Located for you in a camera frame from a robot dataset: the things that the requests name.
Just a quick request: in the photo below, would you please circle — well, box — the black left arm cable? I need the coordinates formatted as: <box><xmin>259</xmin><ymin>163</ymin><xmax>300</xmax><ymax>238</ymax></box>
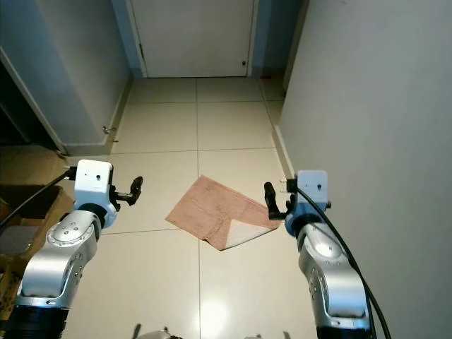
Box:
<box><xmin>0</xmin><ymin>166</ymin><xmax>78</xmax><ymax>228</ymax></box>

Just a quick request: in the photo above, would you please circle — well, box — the grey bag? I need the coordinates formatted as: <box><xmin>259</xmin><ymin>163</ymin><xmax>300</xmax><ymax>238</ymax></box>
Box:
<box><xmin>0</xmin><ymin>225</ymin><xmax>43</xmax><ymax>258</ymax></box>

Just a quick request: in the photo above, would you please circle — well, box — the white wall baseboard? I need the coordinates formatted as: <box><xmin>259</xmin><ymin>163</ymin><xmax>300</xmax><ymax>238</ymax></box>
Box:
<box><xmin>273</xmin><ymin>124</ymin><xmax>297</xmax><ymax>186</ymax></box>

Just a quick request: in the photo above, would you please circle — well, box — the pink floor mat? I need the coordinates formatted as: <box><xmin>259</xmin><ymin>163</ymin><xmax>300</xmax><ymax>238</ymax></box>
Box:
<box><xmin>165</xmin><ymin>174</ymin><xmax>283</xmax><ymax>252</ymax></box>

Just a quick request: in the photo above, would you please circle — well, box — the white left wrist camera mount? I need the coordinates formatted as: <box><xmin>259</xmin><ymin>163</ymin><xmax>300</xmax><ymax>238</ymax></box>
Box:
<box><xmin>75</xmin><ymin>159</ymin><xmax>114</xmax><ymax>210</ymax></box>

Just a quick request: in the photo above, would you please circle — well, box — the brown cardboard box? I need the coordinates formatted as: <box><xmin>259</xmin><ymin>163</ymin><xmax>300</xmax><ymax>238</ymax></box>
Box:
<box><xmin>0</xmin><ymin>185</ymin><xmax>77</xmax><ymax>320</ymax></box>

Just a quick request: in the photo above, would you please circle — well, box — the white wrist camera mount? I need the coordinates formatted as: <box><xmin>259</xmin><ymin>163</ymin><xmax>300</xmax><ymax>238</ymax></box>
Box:
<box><xmin>281</xmin><ymin>169</ymin><xmax>331</xmax><ymax>214</ymax></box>
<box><xmin>75</xmin><ymin>159</ymin><xmax>114</xmax><ymax>210</ymax></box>

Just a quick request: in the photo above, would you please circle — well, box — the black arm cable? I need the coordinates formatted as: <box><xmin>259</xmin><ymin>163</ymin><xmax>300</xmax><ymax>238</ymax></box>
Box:
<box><xmin>295</xmin><ymin>179</ymin><xmax>393</xmax><ymax>339</ymax></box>
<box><xmin>0</xmin><ymin>166</ymin><xmax>78</xmax><ymax>228</ymax></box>

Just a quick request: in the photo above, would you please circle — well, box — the white door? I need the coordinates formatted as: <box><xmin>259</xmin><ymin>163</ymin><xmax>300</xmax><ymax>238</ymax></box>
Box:
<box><xmin>129</xmin><ymin>0</ymin><xmax>258</xmax><ymax>79</ymax></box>

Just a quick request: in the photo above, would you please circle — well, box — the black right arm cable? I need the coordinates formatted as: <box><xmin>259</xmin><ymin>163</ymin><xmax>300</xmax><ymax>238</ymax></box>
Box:
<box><xmin>295</xmin><ymin>179</ymin><xmax>393</xmax><ymax>339</ymax></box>

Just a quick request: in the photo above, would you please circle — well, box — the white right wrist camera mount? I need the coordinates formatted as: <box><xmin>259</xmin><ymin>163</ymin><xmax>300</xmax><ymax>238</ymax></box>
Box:
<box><xmin>281</xmin><ymin>169</ymin><xmax>331</xmax><ymax>214</ymax></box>

